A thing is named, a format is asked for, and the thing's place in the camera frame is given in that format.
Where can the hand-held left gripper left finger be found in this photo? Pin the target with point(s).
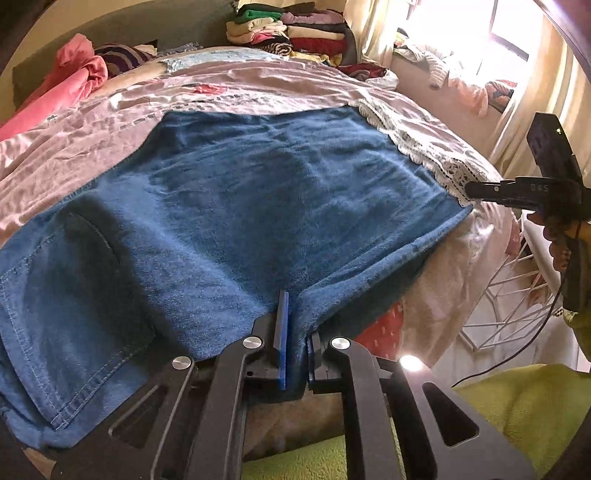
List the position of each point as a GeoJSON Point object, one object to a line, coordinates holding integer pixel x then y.
{"type": "Point", "coordinates": [282, 341]}

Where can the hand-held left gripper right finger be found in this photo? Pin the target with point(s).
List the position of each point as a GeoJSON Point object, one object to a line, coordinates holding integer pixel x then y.
{"type": "Point", "coordinates": [315, 360]}

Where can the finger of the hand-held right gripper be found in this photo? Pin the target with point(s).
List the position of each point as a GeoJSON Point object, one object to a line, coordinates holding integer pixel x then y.
{"type": "Point", "coordinates": [482, 190]}

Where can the blue denim pants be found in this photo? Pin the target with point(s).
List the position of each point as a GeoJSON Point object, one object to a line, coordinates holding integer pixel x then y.
{"type": "Point", "coordinates": [258, 194]}

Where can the person's right forearm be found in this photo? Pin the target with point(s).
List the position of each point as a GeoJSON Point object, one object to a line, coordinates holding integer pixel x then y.
{"type": "Point", "coordinates": [579, 337]}

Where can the person's right hand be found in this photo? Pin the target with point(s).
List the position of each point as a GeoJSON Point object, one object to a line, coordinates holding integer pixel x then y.
{"type": "Point", "coordinates": [556, 249]}

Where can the light pink garment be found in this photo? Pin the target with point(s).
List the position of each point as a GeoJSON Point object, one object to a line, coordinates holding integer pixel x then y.
{"type": "Point", "coordinates": [468, 94]}

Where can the colourful floral cloth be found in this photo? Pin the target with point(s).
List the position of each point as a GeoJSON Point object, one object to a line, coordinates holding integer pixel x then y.
{"type": "Point", "coordinates": [499, 94]}

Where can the cream curtain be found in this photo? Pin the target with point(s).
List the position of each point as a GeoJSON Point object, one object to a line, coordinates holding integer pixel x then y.
{"type": "Point", "coordinates": [540, 78]}
{"type": "Point", "coordinates": [369, 27]}

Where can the white knit garment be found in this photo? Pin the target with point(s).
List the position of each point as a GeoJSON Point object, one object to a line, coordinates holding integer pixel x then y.
{"type": "Point", "coordinates": [427, 62]}

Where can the white plastic bag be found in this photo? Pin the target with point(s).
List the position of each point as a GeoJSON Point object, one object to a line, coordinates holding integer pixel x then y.
{"type": "Point", "coordinates": [384, 81]}

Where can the window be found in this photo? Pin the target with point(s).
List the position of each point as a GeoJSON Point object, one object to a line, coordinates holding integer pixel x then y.
{"type": "Point", "coordinates": [480, 23]}

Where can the dark red cloth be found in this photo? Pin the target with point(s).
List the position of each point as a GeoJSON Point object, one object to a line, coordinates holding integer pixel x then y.
{"type": "Point", "coordinates": [362, 70]}

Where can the person's green fleece clothing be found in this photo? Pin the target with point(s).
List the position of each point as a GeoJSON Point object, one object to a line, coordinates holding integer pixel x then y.
{"type": "Point", "coordinates": [521, 406]}

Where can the pink strawberry printed blanket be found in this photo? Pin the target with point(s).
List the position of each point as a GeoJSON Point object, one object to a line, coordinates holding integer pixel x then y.
{"type": "Point", "coordinates": [277, 90]}

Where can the stack of folded clothes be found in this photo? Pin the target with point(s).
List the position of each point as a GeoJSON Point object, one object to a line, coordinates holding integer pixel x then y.
{"type": "Point", "coordinates": [295, 32]}

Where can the light blue cloth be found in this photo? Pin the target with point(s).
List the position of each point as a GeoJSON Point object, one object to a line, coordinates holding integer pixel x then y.
{"type": "Point", "coordinates": [217, 59]}

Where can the blue floral pillow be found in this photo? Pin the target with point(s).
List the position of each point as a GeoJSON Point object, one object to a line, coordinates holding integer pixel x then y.
{"type": "Point", "coordinates": [182, 50]}

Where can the purple striped pillow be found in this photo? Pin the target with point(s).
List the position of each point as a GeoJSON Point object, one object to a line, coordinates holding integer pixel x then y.
{"type": "Point", "coordinates": [122, 55]}

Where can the grey bed headboard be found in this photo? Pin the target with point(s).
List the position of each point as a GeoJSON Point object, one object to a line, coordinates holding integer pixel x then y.
{"type": "Point", "coordinates": [184, 23]}

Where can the pink duvet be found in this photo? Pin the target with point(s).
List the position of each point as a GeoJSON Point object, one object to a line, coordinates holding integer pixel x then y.
{"type": "Point", "coordinates": [69, 78]}

